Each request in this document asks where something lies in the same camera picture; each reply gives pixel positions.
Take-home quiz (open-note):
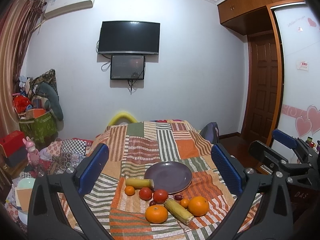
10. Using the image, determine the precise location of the large orange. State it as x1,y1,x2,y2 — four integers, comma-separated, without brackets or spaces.
188,196,209,217
145,205,168,224

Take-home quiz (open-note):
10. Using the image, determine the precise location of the small mandarin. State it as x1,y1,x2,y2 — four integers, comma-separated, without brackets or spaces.
124,186,135,196
180,198,189,209

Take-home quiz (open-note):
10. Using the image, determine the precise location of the red tomato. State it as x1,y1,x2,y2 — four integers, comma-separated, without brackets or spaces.
139,187,152,201
153,189,168,204

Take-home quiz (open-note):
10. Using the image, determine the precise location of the brown wooden door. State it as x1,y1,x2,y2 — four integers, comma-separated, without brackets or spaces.
242,32,278,144

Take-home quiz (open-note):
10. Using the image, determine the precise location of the brown cardboard sheet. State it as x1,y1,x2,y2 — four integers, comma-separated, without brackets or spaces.
16,189,32,212

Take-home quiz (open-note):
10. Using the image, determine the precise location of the pink toy figure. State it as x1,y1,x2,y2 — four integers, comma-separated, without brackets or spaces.
22,137,40,167

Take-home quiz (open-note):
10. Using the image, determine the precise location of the checkered floral quilt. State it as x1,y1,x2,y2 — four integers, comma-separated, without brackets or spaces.
4,138,93,222

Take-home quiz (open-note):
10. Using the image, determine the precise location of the blue grey chair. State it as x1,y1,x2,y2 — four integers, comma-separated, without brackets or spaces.
200,122,220,145

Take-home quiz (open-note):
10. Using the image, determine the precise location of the red box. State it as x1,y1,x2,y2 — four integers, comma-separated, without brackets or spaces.
0,131,25,158

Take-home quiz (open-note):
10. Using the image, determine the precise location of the green cardboard box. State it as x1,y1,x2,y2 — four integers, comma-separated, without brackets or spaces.
19,112,58,145

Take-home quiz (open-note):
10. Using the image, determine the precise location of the red grape right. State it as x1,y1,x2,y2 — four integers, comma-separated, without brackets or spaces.
174,194,183,200

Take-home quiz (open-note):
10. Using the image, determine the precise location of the red grape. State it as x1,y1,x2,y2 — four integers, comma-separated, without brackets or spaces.
149,200,157,206
174,194,183,200

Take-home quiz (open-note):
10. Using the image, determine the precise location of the red grape left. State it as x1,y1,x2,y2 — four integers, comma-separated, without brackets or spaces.
149,200,157,206

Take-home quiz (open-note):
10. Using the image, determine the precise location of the purple ceramic plate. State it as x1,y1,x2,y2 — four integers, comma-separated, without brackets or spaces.
144,161,193,194

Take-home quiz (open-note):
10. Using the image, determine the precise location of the striped patchwork blanket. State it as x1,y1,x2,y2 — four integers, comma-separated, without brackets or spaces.
84,120,236,239

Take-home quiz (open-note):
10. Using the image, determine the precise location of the grey plush toy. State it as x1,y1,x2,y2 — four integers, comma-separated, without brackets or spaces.
34,82,63,121

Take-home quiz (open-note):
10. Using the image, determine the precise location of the white wardrobe with hearts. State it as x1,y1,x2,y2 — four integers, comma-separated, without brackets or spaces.
272,2,319,145

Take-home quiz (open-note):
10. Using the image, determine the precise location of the yellow foam headboard pad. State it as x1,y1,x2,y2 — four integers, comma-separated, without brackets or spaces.
108,112,138,126

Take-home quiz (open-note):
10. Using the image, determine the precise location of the wooden overhead cabinet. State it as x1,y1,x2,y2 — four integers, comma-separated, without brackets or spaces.
217,0,291,35

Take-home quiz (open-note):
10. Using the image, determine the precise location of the striped brown curtain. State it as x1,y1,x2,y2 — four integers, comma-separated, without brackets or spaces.
1,0,46,137

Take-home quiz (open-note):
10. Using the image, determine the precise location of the white air conditioner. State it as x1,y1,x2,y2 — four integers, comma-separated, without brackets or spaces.
44,0,95,19

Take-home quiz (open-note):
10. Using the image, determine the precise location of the small black wall monitor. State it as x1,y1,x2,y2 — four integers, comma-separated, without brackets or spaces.
110,54,145,80

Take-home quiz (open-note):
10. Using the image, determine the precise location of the wall mounted black television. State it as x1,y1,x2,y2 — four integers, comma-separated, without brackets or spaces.
97,21,161,55

